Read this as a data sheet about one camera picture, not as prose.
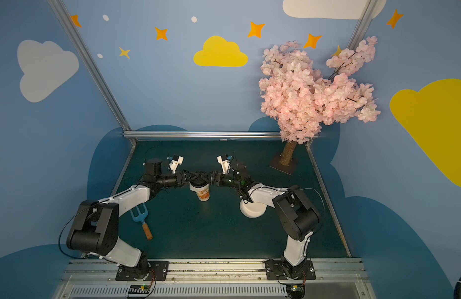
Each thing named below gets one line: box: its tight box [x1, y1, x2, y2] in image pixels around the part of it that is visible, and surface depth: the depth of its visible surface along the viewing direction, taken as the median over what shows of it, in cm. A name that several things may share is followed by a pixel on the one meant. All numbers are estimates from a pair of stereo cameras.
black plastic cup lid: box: [188, 178, 209, 188], surface depth 83 cm
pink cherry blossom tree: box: [259, 35, 381, 167], surface depth 73 cm
